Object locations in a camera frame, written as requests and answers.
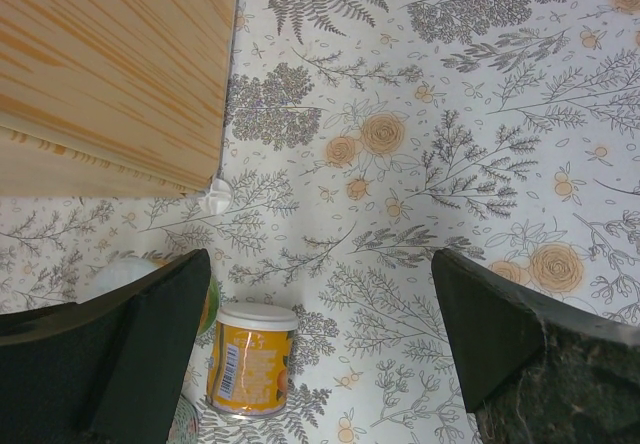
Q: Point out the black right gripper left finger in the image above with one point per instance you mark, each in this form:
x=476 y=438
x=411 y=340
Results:
x=109 y=370

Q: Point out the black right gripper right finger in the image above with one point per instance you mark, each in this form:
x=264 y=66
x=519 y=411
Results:
x=531 y=368

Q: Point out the wooden storage box counter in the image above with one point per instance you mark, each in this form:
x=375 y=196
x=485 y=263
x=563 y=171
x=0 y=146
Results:
x=113 y=98

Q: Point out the short green can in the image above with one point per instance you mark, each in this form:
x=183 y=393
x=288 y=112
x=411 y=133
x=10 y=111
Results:
x=185 y=424

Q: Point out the short yellow can standing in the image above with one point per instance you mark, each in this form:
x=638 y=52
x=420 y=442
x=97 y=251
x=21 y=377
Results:
x=124 y=271

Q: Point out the white corner connector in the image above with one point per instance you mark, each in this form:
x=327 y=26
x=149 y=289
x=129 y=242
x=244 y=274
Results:
x=217 y=199

